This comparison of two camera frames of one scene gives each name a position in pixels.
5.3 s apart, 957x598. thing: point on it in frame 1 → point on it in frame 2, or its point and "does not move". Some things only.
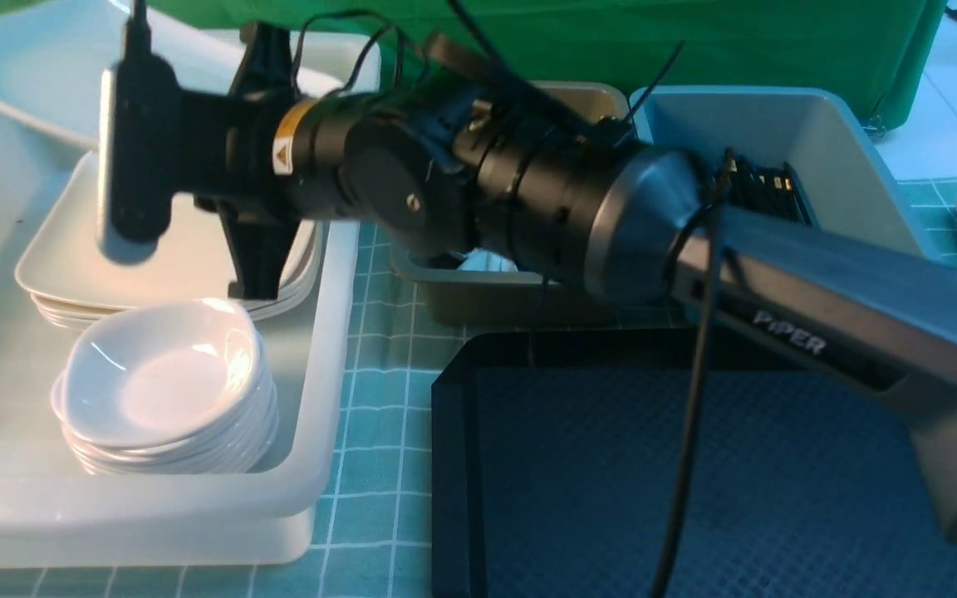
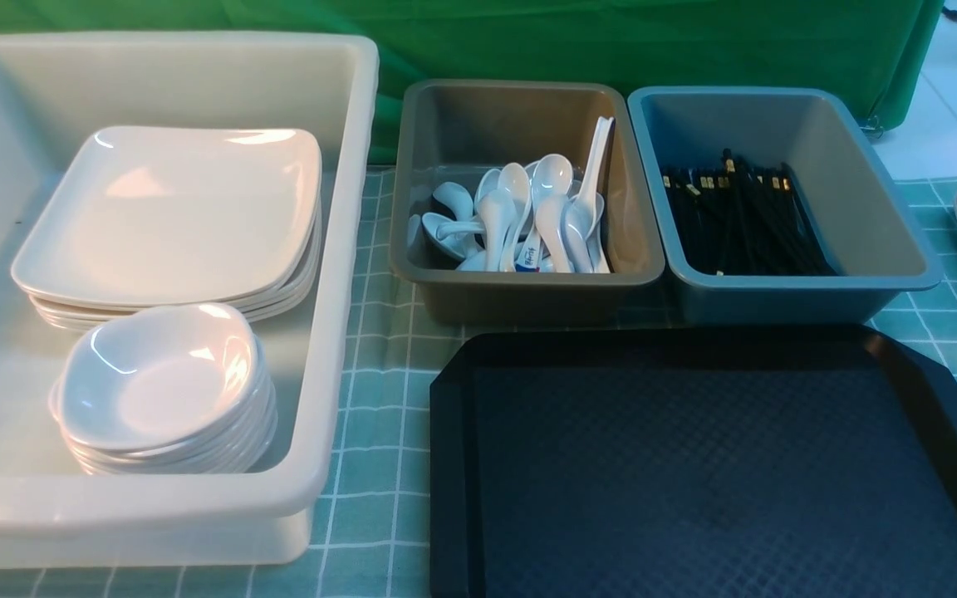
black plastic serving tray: x=555 y=455 does not move
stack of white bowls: x=174 y=387 does not move
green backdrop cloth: x=885 y=51 does not move
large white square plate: x=48 y=62 → x=149 y=214
